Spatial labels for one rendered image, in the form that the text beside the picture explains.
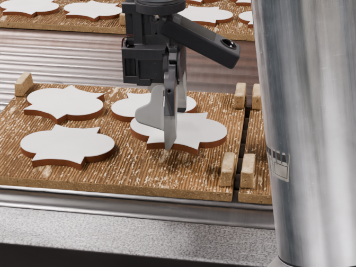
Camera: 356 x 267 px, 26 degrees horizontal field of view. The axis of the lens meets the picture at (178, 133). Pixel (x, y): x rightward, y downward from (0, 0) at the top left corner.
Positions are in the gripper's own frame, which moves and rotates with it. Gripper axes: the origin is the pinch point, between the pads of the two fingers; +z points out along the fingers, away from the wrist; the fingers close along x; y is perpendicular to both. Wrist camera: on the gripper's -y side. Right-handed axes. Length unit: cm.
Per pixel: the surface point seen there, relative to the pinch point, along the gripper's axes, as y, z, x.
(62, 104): 22.0, 2.6, -13.0
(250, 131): -10.2, 4.5, -9.8
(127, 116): 10.0, 3.0, -10.0
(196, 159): -2.9, 4.3, 1.3
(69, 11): 36, 3, -65
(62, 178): 15.4, 3.8, 9.7
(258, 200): -12.6, 5.4, 10.0
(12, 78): 37.7, 5.9, -31.5
